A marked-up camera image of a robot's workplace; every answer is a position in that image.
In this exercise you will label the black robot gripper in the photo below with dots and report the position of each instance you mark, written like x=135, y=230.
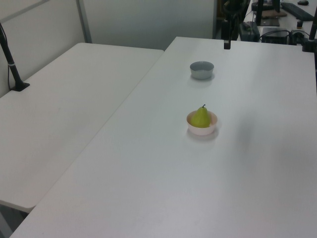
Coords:
x=226, y=29

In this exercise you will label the green pear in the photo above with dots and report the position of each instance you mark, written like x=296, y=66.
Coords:
x=201, y=119

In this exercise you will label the grey bowl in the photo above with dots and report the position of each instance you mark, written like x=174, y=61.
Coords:
x=201, y=72

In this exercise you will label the pink bowl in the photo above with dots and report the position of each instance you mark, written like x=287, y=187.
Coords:
x=201, y=131

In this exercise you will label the grey equipment case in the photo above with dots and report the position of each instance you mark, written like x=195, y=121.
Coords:
x=248, y=32

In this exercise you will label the black control box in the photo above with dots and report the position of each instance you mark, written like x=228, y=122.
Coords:
x=275, y=36

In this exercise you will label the black keyboard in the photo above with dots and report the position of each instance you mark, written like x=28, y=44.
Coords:
x=298, y=11

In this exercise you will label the black computer mouse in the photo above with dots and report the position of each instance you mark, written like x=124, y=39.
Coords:
x=302, y=2

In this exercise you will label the white side table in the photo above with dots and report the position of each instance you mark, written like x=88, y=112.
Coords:
x=57, y=111

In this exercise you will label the black camera stand with clamp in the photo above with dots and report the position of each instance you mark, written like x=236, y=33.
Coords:
x=310, y=37

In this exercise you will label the grey metal partition post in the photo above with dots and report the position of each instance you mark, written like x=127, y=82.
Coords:
x=84, y=22

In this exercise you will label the black camera stand with base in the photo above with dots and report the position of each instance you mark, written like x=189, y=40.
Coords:
x=13, y=72

